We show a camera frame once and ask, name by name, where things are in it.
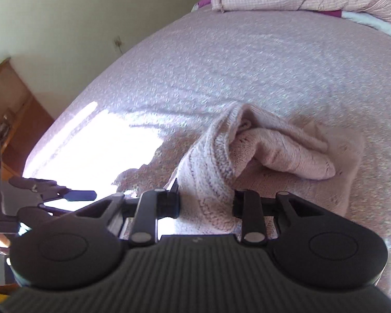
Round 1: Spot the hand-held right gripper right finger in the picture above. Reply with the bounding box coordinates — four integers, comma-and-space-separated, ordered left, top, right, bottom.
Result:
231, 189, 315, 246

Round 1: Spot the wooden side table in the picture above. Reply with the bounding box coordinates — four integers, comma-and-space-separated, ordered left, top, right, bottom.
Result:
0, 57, 57, 185

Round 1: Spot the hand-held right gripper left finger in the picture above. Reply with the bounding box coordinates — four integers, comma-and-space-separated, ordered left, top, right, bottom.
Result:
73, 178, 180, 248

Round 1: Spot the floral bed sheet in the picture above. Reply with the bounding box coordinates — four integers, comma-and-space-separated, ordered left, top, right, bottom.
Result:
20, 0, 391, 300

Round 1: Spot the pale pink knitted sweater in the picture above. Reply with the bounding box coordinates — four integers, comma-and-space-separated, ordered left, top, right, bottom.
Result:
122, 101, 366, 235

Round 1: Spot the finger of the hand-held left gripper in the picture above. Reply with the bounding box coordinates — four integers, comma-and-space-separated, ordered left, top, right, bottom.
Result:
54, 187, 97, 203

